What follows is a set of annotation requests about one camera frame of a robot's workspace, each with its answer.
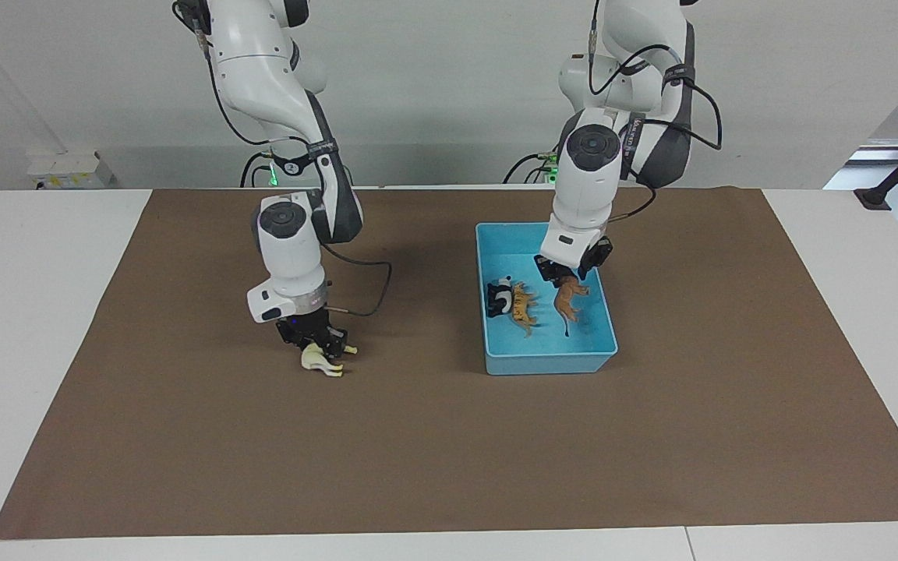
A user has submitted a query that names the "cream white horse toy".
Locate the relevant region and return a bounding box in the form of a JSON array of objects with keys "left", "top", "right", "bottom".
[{"left": 300, "top": 343, "right": 359, "bottom": 379}]

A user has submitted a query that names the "brown lion toy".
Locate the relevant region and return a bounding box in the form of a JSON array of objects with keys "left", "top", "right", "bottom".
[{"left": 552, "top": 274, "right": 592, "bottom": 338}]

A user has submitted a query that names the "orange tiger toy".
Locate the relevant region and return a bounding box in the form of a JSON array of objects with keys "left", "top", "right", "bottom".
[{"left": 507, "top": 281, "right": 541, "bottom": 338}]

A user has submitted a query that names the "black white panda toy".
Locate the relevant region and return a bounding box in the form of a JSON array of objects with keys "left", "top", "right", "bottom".
[{"left": 484, "top": 276, "right": 517, "bottom": 321}]

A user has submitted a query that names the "light blue storage box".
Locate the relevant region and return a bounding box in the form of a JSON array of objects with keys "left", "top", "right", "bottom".
[{"left": 475, "top": 222, "right": 619, "bottom": 376}]

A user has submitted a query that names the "brown table mat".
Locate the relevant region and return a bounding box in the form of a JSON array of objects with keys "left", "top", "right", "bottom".
[{"left": 0, "top": 187, "right": 898, "bottom": 541}]

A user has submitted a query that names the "white power strip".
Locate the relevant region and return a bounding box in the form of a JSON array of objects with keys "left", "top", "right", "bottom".
[{"left": 26, "top": 150, "right": 117, "bottom": 191}]

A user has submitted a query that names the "black left arm base cable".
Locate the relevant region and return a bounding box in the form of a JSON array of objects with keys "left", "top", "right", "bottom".
[{"left": 502, "top": 150, "right": 560, "bottom": 185}]

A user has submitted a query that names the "black arm base cable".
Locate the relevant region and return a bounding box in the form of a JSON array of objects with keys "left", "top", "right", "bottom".
[
  {"left": 239, "top": 150, "right": 275, "bottom": 189},
  {"left": 502, "top": 150, "right": 560, "bottom": 185}
]

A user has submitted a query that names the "black right arm base cable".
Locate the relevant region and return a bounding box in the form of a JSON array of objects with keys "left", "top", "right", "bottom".
[{"left": 239, "top": 150, "right": 275, "bottom": 189}]

